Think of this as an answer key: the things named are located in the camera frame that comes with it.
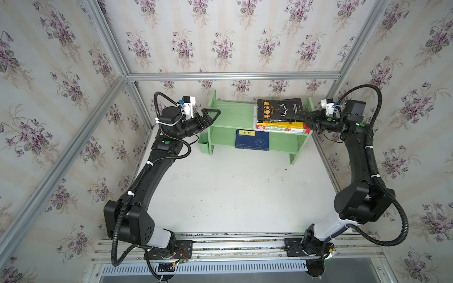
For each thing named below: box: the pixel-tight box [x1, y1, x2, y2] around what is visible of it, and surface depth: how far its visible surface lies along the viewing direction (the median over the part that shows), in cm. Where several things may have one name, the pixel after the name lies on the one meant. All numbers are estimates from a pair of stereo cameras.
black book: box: [257, 97, 304, 121], surface depth 81 cm
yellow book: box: [257, 121, 304, 130], surface depth 79 cm
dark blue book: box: [234, 128, 270, 151], surface depth 97 cm
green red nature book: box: [255, 123, 311, 134], surface depth 81 cm
